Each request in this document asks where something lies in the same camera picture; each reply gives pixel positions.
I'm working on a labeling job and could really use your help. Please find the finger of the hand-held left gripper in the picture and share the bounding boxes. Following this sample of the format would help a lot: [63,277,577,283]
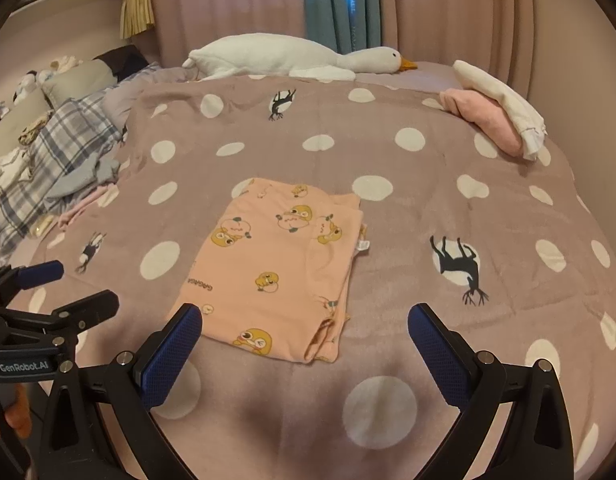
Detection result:
[0,260,66,306]
[0,289,121,348]

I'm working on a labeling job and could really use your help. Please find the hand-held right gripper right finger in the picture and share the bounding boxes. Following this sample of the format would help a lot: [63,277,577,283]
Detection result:
[408,302,574,480]

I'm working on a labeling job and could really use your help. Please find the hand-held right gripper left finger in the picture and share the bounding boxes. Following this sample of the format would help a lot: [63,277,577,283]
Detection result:
[35,302,203,480]

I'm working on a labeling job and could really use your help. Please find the pink cartoon print shirt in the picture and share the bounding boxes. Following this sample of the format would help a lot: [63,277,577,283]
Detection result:
[170,177,371,365]

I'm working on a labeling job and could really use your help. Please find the person's left hand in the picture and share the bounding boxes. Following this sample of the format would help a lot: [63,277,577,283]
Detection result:
[2,385,31,431]

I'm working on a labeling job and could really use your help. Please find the light pink garment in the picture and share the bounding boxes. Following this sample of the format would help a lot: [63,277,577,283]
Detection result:
[58,182,121,228]

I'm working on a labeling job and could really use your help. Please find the grey garment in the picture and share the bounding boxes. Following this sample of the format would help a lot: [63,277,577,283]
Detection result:
[45,155,121,201]

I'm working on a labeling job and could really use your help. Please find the grey plaid quilt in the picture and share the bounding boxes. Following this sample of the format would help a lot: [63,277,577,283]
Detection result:
[0,92,123,261]

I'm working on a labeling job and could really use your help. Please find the floral cloth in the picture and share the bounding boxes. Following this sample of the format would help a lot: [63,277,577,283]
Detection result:
[15,120,51,147]

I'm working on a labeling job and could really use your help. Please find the mauve polka dot blanket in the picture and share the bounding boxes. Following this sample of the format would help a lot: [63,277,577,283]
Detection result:
[8,60,616,480]

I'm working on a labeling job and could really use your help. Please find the beige pillow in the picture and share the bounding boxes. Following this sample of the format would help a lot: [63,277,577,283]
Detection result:
[40,57,113,106]

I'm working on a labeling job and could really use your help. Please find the small plush toys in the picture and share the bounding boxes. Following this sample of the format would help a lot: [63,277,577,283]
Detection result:
[15,55,83,92]

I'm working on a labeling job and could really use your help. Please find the grey duvet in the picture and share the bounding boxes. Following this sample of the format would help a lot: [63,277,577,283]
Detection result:
[102,62,199,126]

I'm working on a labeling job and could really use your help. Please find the dark pillow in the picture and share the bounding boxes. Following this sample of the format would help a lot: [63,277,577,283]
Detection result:
[95,44,151,76]

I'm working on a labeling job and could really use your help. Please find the pink folded cloth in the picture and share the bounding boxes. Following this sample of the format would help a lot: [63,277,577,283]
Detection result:
[439,87,525,157]

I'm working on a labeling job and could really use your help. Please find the cream folded cloth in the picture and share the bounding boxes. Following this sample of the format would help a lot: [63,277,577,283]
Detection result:
[453,60,548,162]

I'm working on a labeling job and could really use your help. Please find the white goose plush toy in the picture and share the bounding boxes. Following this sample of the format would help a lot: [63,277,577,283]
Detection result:
[182,33,419,82]

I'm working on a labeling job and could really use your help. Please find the pink curtain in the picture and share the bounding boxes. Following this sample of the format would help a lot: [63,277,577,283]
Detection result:
[148,0,539,106]

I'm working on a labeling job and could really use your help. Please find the teal curtain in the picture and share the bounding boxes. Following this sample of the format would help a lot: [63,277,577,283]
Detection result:
[302,0,396,56]

